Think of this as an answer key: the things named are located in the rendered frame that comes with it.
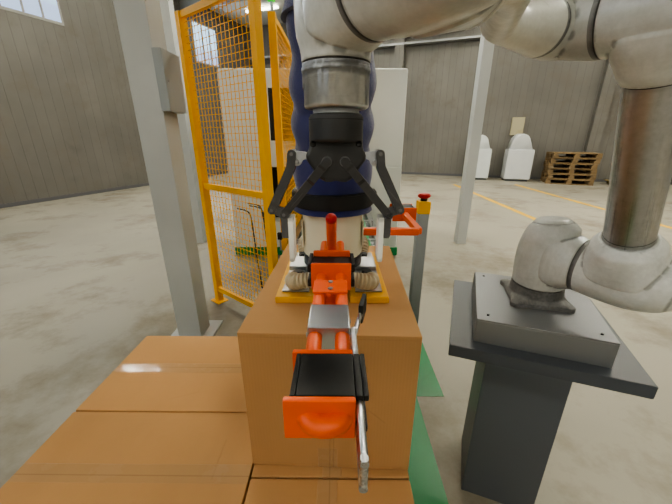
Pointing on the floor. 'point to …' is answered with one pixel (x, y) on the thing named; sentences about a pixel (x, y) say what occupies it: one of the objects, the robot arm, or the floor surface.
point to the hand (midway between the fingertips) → (336, 252)
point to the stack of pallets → (571, 168)
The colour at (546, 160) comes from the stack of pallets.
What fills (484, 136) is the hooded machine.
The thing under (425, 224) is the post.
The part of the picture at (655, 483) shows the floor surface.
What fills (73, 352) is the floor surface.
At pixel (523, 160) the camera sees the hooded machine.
